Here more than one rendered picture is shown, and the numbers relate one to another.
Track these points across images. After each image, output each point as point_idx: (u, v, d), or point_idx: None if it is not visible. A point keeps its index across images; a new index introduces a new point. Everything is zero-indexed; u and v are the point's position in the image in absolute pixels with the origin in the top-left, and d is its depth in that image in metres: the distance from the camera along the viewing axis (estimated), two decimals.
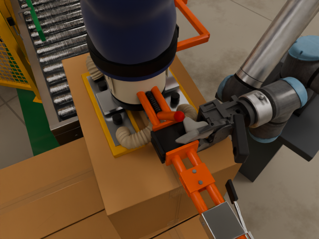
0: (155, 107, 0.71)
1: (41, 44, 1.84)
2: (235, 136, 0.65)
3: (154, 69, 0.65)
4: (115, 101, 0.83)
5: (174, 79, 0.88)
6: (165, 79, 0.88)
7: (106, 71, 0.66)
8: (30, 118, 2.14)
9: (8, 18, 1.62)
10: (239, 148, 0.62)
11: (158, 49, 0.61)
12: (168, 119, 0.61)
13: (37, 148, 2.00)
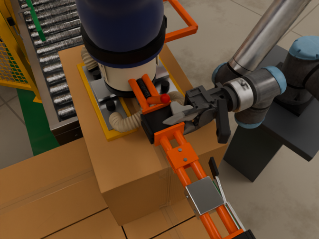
0: (145, 93, 0.77)
1: (41, 44, 1.84)
2: (218, 119, 0.71)
3: (143, 57, 0.70)
4: (108, 89, 0.88)
5: (165, 69, 0.93)
6: (156, 68, 0.94)
7: (99, 59, 0.71)
8: (30, 118, 2.14)
9: (8, 18, 1.62)
10: (220, 129, 0.68)
11: (146, 38, 0.67)
12: (156, 102, 0.66)
13: (37, 148, 2.00)
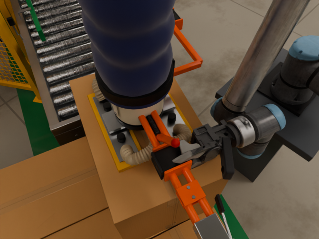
0: (154, 130, 0.82)
1: (41, 44, 1.84)
2: (223, 156, 0.77)
3: (154, 99, 0.76)
4: (118, 122, 0.93)
5: (171, 101, 0.99)
6: (164, 100, 0.99)
7: (113, 101, 0.76)
8: (30, 118, 2.14)
9: (8, 18, 1.62)
10: (226, 167, 0.74)
11: (156, 84, 0.72)
12: (166, 143, 0.72)
13: (37, 148, 2.00)
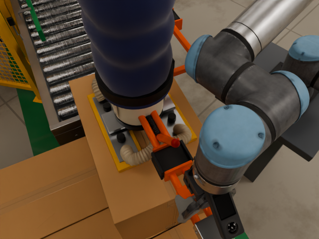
0: (154, 130, 0.82)
1: (41, 44, 1.84)
2: None
3: (154, 99, 0.76)
4: (118, 122, 0.93)
5: (171, 101, 0.99)
6: (163, 100, 0.99)
7: (112, 101, 0.76)
8: (30, 118, 2.14)
9: (8, 18, 1.62)
10: (219, 232, 0.57)
11: (156, 84, 0.72)
12: (166, 143, 0.72)
13: (37, 148, 2.00)
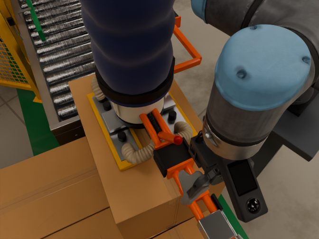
0: (156, 128, 0.82)
1: (41, 44, 1.84)
2: None
3: (154, 97, 0.75)
4: (119, 121, 0.93)
5: (171, 98, 0.99)
6: (164, 98, 0.99)
7: (113, 99, 0.76)
8: (30, 118, 2.14)
9: (8, 18, 1.62)
10: (235, 212, 0.44)
11: (157, 82, 0.72)
12: (169, 141, 0.72)
13: (37, 148, 2.00)
